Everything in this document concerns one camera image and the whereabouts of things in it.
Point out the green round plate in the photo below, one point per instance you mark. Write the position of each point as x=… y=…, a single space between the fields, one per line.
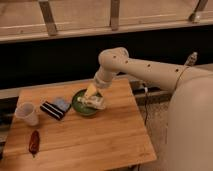
x=79 y=107

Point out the black white striped eraser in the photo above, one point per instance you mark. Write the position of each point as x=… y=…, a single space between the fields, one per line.
x=52 y=110

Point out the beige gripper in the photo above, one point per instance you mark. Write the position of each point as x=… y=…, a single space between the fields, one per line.
x=91 y=91

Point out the white plastic cup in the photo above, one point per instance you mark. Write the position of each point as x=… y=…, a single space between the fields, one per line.
x=26 y=112

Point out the dark red pepper toy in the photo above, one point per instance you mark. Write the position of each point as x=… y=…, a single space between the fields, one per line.
x=34 y=143

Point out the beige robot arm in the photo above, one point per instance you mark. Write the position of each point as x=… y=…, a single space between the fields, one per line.
x=190 y=112

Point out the metal clamp fixture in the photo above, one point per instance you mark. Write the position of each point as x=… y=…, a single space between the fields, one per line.
x=191 y=60

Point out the clear plastic bottle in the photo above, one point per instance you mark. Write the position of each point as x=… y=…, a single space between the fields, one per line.
x=93 y=102

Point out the wooden table board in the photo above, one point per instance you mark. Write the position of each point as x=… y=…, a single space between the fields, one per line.
x=115 y=137

